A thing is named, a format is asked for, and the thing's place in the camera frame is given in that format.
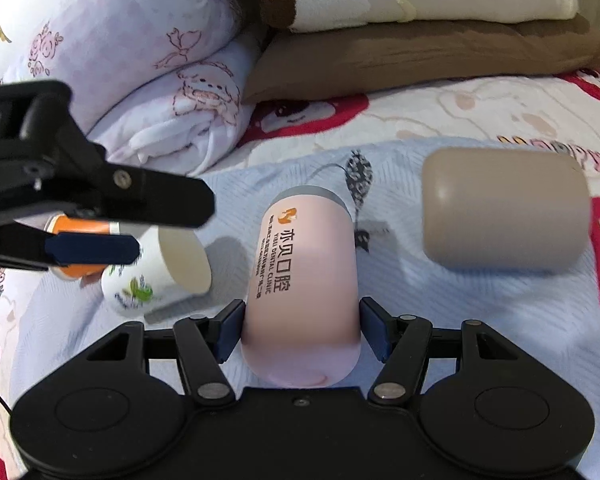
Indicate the pink checkered folded quilt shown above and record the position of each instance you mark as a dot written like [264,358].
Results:
[157,83]

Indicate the pink cup grey rim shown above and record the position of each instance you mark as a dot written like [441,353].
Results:
[301,326]

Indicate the orange white cup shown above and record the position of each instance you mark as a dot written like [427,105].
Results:
[76,232]

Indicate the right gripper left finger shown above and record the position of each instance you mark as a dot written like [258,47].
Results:
[203,345]

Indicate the cartoon bear bed sheet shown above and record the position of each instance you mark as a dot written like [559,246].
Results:
[430,115]

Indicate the brown pillow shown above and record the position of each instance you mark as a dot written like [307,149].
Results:
[323,65]

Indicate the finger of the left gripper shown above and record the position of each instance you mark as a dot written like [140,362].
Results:
[26,248]
[145,194]

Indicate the white floral paper cup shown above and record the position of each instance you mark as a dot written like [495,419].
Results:
[172,266]

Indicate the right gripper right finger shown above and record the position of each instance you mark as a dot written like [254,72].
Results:
[400,343]

